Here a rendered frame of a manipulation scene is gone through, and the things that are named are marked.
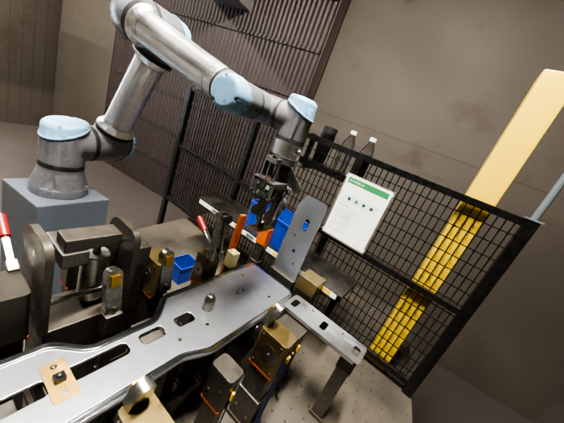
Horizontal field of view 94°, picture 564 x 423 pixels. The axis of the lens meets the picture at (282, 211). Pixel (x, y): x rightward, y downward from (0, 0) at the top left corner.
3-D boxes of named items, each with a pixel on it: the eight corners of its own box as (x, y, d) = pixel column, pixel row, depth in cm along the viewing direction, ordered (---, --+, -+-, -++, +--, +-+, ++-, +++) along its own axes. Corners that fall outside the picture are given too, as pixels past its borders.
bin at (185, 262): (177, 285, 122) (181, 269, 119) (164, 273, 126) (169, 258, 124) (196, 279, 131) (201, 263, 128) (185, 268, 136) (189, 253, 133)
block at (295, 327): (272, 409, 86) (305, 347, 78) (247, 382, 92) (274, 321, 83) (284, 394, 92) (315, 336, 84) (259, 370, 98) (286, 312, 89)
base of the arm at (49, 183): (16, 181, 81) (18, 150, 78) (72, 179, 94) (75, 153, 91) (43, 202, 76) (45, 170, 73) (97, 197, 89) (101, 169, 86)
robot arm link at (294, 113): (294, 96, 69) (323, 107, 67) (279, 136, 73) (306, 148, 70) (283, 88, 62) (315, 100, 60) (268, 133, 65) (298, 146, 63)
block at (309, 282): (283, 356, 107) (317, 286, 96) (268, 342, 110) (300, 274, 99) (293, 347, 113) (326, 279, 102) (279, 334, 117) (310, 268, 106)
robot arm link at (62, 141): (26, 153, 78) (28, 107, 74) (75, 154, 90) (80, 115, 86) (51, 169, 75) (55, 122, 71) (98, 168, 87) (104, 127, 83)
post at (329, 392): (320, 423, 87) (357, 362, 78) (308, 411, 90) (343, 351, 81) (326, 412, 91) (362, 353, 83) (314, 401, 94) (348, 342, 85)
